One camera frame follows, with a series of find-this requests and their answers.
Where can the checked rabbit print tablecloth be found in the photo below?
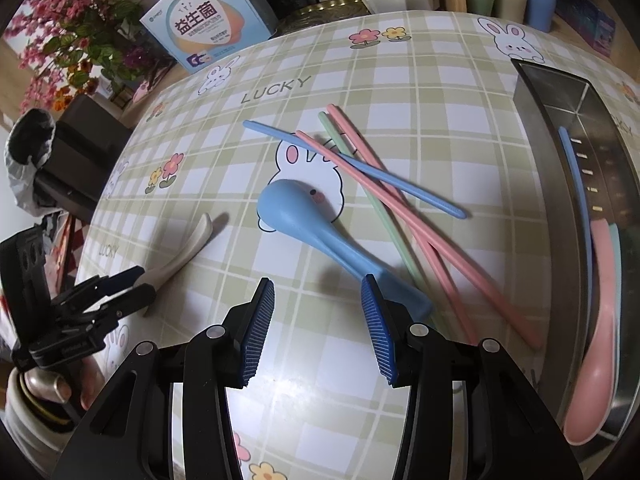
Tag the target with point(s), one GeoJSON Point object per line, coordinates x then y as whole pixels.
{"type": "Point", "coordinates": [280, 60]}

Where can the beige spoon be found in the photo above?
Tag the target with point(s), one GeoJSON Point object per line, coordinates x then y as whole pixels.
{"type": "Point", "coordinates": [195, 240]}

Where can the blue spoon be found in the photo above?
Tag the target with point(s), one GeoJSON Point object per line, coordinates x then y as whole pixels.
{"type": "Point", "coordinates": [300, 210]}

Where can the person's left forearm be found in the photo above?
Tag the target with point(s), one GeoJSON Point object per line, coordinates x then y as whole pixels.
{"type": "Point", "coordinates": [30, 420]}

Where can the crumpled white and black cloth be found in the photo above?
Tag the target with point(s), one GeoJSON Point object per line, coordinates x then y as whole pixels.
{"type": "Point", "coordinates": [20, 170]}

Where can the pink artificial blossom bouquet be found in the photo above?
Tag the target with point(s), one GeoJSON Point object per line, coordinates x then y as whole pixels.
{"type": "Point", "coordinates": [65, 30]}

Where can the gold metal tray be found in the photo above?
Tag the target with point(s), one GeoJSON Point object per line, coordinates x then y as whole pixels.
{"type": "Point", "coordinates": [325, 15]}

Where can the white and blue carton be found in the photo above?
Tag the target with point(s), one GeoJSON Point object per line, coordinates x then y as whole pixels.
{"type": "Point", "coordinates": [210, 20]}

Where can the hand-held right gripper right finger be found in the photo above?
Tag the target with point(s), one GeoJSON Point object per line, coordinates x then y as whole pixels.
{"type": "Point", "coordinates": [377, 330]}

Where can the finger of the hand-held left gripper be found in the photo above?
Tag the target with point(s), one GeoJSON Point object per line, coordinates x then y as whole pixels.
{"type": "Point", "coordinates": [115, 280]}
{"type": "Point", "coordinates": [125, 300]}

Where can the purple box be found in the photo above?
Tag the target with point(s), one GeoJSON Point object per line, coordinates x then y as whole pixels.
{"type": "Point", "coordinates": [597, 22]}

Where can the pink spoon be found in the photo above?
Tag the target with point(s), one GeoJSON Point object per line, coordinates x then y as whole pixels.
{"type": "Point", "coordinates": [592, 360]}

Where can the green chopstick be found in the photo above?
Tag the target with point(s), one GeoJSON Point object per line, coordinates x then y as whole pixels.
{"type": "Point", "coordinates": [400, 254]}

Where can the blue cup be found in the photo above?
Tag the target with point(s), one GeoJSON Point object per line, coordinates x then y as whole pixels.
{"type": "Point", "coordinates": [542, 5]}

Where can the teal spoon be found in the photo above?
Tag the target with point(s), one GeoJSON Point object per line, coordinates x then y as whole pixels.
{"type": "Point", "coordinates": [615, 250]}

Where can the blue chopstick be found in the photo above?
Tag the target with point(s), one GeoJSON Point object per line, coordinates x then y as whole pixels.
{"type": "Point", "coordinates": [575, 185]}
{"type": "Point", "coordinates": [375, 175]}

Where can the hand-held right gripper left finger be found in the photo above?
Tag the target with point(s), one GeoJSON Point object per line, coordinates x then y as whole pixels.
{"type": "Point", "coordinates": [257, 330]}

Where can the stainless steel utensil tray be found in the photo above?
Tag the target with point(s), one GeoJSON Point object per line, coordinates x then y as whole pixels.
{"type": "Point", "coordinates": [540, 170]}

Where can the person's left hand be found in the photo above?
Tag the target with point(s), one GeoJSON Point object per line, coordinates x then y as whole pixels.
{"type": "Point", "coordinates": [92, 385]}

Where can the black chair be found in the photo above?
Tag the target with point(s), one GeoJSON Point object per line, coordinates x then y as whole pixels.
{"type": "Point", "coordinates": [85, 160]}

